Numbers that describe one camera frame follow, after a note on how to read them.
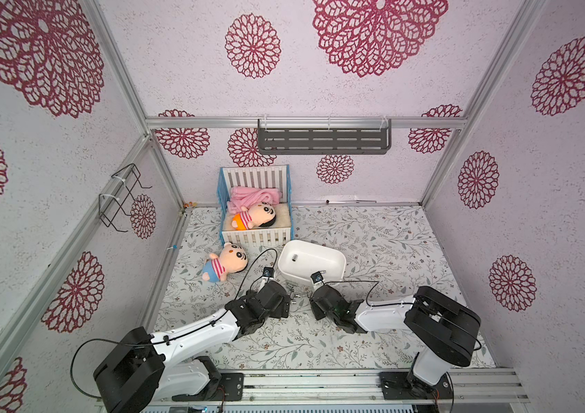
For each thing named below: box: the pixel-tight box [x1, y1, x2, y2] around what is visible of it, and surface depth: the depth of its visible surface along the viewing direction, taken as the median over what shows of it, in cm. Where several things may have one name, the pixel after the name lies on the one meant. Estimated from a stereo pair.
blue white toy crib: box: [216, 165, 295, 247], surface depth 109 cm
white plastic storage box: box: [277, 240, 348, 284], surface depth 102 cm
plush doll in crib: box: [231, 202, 277, 231], surface depth 102 cm
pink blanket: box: [227, 185, 283, 215], surface depth 111 cm
